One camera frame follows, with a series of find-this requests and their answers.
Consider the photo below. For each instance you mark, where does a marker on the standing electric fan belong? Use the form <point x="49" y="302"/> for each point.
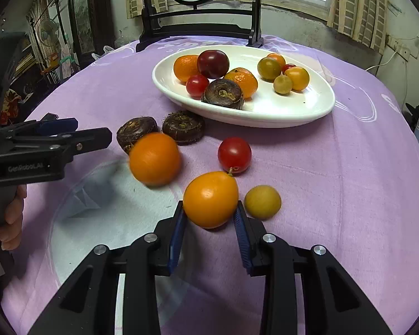
<point x="49" y="31"/>

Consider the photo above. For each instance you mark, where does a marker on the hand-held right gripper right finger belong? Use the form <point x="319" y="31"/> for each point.
<point x="90" y="139"/>

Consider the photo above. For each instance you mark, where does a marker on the white wall socket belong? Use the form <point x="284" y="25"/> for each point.
<point x="403" y="47"/>

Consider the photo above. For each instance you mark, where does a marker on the person's left hand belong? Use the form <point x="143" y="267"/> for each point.
<point x="15" y="213"/>

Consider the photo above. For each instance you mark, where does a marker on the greenish orange kumquat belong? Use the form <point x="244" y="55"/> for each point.
<point x="269" y="68"/>

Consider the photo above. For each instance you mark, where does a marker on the white oval plate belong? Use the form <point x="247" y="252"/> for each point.
<point x="293" y="108"/>

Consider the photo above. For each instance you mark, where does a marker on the dark brown water chestnut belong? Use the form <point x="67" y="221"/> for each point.
<point x="223" y="94"/>
<point x="183" y="125"/>
<point x="134" y="132"/>

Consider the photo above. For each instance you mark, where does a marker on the dark wooden cabinet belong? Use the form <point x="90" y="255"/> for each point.
<point x="85" y="14"/>

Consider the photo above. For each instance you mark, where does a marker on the red cherry tomato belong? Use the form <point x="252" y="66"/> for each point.
<point x="197" y="86"/>
<point x="288" y="67"/>
<point x="234" y="155"/>

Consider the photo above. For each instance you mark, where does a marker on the dark red plum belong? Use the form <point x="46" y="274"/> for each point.
<point x="213" y="64"/>

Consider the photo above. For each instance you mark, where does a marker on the orange mandarin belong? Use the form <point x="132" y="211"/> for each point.
<point x="155" y="158"/>
<point x="246" y="82"/>
<point x="185" y="68"/>

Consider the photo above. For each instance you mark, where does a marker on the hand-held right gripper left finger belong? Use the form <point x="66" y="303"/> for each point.
<point x="56" y="126"/>

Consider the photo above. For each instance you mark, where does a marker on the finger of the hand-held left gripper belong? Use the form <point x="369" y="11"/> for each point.
<point x="176" y="237"/>
<point x="242" y="237"/>

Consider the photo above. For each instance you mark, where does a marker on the black persimmon painting screen stand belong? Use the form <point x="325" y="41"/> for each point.
<point x="195" y="29"/>

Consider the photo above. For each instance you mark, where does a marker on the small green kumquat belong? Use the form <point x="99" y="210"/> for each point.
<point x="263" y="202"/>
<point x="282" y="84"/>

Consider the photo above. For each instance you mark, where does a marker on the white plastic bag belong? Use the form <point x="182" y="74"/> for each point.
<point x="103" y="51"/>

